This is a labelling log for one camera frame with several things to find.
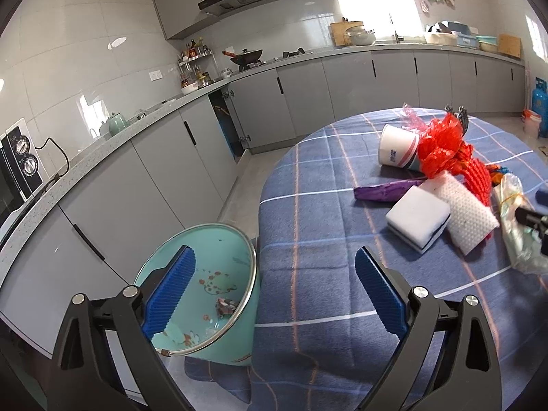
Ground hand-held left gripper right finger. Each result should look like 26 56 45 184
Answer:
354 246 502 411

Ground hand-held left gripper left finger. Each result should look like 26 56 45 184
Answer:
46 245 198 411

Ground clear plastic bag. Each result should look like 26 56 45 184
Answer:
492 173 548 275

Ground orange blue wrapper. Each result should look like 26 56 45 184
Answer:
491 164 514 186

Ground teal metal trash bin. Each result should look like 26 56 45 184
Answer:
134 223 260 366

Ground dark steel wool scrubber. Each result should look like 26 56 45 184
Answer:
445 105 470 134

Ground white striped paper cup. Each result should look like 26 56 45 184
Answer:
379 123 429 173

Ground crumpled scrap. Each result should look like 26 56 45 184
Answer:
215 297 239 316

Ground white foam net sleeve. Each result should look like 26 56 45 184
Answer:
422 170 500 257

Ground red mesh net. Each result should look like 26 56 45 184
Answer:
457 143 494 207

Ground white plastic bucket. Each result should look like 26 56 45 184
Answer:
521 109 542 139

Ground white sponge block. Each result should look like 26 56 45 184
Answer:
385 185 451 252

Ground blue gas cylinder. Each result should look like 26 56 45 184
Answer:
531 76 548 138

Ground purple wrapper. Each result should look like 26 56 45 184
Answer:
354 179 427 203

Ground blue plaid tablecloth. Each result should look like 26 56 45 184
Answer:
184 107 548 411

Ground red plastic bag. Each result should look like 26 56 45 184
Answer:
417 113 467 179

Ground grey kitchen counter cabinets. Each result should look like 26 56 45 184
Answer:
0 43 527 364

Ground small wooden board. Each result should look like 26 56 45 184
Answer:
498 33 523 59

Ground green kettle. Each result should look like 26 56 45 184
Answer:
108 112 129 136

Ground white basin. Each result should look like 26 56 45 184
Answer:
425 30 459 46

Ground white microwave oven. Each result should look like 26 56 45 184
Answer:
0 117 50 240

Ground sink faucet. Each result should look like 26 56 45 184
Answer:
388 13 403 44

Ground metal spice rack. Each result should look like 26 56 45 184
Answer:
177 38 215 90

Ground glass mixing bowl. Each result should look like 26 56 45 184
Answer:
346 26 377 46

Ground black wok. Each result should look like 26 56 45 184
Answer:
222 48 264 67

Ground gas stove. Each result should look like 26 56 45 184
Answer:
233 49 310 72

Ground wooden cutting board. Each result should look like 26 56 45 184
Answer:
329 21 364 47

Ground black power cable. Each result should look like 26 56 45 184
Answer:
34 137 70 177

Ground grey wall cabinets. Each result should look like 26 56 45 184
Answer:
147 0 339 41

